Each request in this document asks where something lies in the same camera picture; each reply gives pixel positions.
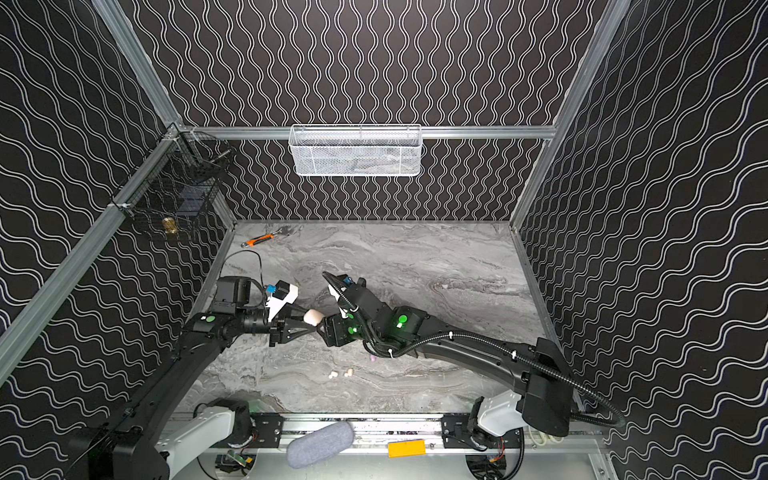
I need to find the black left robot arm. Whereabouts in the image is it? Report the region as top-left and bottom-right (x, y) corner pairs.
(63, 276), (314, 479)

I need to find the grey fabric pouch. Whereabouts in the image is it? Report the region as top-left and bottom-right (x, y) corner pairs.
(286, 421), (355, 469)

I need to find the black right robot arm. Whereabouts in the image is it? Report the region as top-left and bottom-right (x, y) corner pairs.
(319, 272), (627, 437)

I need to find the brass fitting in basket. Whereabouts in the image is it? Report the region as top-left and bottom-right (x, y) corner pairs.
(161, 217), (179, 236)

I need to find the yellow block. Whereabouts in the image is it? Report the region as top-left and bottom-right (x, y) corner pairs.
(387, 440), (426, 459)

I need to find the white mesh wall basket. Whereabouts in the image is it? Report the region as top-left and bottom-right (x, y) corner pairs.
(288, 124), (424, 177)

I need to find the orange handled adjustable wrench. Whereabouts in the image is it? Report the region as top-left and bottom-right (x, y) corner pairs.
(240, 226), (293, 248)

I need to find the black wire wall basket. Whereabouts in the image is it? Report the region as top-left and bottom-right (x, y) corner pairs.
(120, 131), (234, 242)

